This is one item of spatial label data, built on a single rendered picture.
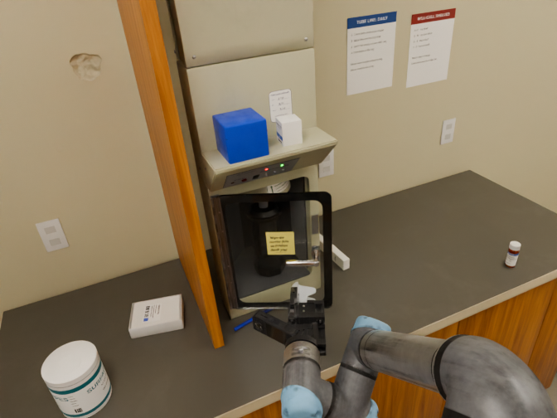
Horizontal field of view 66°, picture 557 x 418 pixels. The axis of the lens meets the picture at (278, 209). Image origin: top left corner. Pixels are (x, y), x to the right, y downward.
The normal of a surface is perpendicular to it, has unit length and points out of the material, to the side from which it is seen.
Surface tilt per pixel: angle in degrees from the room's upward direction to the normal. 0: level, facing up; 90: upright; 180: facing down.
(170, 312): 0
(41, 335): 0
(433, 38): 90
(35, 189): 90
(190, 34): 87
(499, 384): 12
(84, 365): 0
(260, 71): 90
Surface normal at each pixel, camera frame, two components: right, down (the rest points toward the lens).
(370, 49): 0.40, 0.45
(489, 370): -0.33, -0.87
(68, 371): -0.07, -0.85
